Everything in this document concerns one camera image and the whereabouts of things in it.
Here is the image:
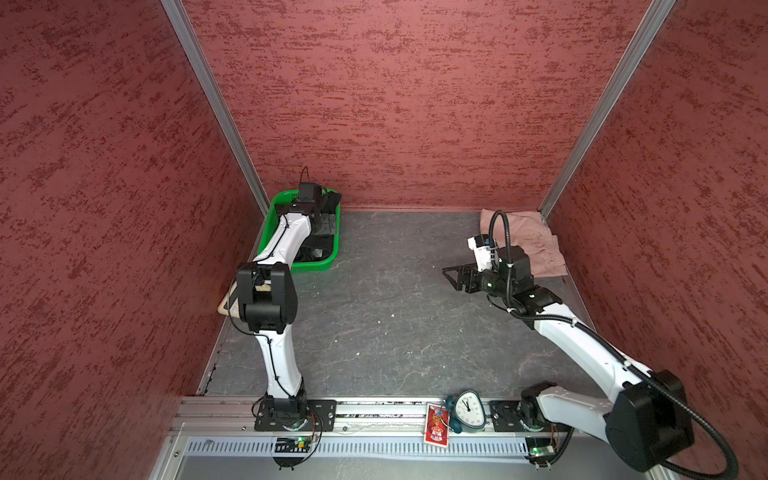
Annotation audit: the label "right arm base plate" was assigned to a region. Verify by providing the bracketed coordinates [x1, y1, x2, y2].
[486, 400, 570, 435]

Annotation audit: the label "green plastic basket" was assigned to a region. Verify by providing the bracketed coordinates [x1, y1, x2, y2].
[258, 189, 341, 273]

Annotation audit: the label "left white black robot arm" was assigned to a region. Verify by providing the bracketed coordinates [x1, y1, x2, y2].
[234, 195, 335, 431]

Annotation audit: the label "red card packet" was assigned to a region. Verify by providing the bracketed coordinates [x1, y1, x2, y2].
[424, 403, 450, 448]

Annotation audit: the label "white teal alarm clock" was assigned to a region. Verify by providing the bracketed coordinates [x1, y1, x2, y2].
[445, 390, 487, 434]

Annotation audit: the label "right small circuit board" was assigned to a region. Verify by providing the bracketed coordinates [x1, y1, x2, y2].
[525, 437, 557, 463]

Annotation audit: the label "black corrugated cable hose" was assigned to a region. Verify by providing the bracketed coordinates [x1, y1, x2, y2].
[487, 209, 740, 480]

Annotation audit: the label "aluminium corner post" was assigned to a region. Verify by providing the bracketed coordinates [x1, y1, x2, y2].
[538, 0, 676, 223]
[161, 0, 269, 215]

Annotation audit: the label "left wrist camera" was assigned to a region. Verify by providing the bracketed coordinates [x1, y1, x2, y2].
[297, 182, 324, 205]

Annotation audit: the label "left small circuit board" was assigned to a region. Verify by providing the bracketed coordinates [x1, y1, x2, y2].
[273, 437, 314, 456]

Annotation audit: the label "right aluminium corner post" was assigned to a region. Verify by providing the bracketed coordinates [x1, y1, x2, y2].
[538, 0, 676, 223]

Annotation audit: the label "small circuit board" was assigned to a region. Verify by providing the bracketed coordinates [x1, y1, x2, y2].
[525, 437, 557, 463]
[273, 437, 314, 456]

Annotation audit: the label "left aluminium corner post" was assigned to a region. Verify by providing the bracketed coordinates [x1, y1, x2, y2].
[161, 0, 269, 215]

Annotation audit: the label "black shorts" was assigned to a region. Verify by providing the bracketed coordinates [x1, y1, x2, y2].
[295, 191, 342, 263]

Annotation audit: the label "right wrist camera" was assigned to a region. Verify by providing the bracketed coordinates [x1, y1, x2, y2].
[468, 234, 533, 282]

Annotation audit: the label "pink shorts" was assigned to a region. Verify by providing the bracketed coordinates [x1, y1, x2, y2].
[507, 212, 567, 278]

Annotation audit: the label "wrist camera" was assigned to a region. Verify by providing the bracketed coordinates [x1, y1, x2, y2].
[297, 182, 324, 205]
[468, 234, 533, 282]

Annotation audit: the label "aluminium front rail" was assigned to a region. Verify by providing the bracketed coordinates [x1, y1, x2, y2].
[150, 396, 642, 479]

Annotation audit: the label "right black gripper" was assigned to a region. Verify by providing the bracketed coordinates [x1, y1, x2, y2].
[442, 261, 513, 298]

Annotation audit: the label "beige yellow calculator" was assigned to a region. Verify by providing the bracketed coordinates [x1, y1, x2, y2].
[217, 282, 239, 319]

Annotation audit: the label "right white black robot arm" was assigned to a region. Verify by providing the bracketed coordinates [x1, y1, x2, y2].
[442, 261, 697, 472]

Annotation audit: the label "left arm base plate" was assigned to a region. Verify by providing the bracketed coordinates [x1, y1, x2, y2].
[251, 396, 338, 432]

